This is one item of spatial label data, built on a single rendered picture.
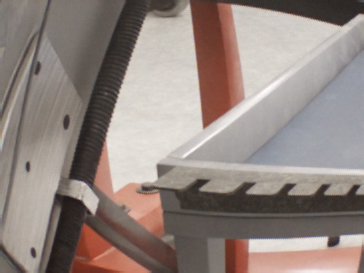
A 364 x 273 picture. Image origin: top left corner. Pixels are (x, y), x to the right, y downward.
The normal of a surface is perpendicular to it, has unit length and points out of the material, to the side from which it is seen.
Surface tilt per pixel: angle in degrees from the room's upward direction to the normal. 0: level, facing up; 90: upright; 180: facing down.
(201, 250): 90
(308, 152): 0
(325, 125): 0
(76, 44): 90
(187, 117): 0
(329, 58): 90
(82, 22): 90
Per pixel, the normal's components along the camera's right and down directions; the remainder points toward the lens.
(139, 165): -0.08, -0.94
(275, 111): 0.88, 0.08
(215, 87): -0.46, 0.33
